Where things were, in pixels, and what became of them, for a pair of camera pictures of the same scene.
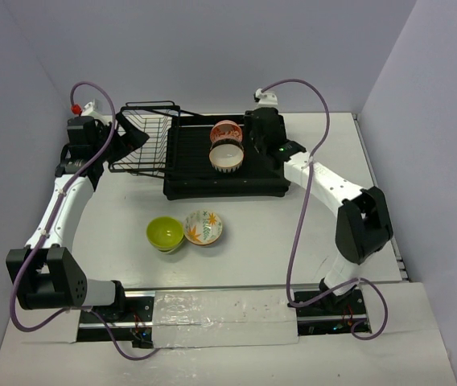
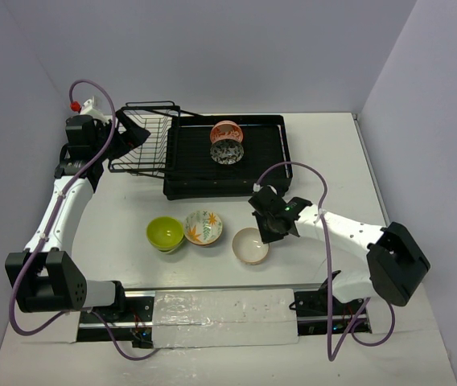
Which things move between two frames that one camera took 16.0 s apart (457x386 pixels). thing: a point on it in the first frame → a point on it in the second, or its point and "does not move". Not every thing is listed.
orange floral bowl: x=226 y=129 does not move
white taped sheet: x=201 y=318 does not move
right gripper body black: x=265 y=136 → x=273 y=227
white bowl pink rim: x=226 y=158 → x=249 y=247
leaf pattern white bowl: x=203 y=227 does not move
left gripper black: x=121 y=131 does not move
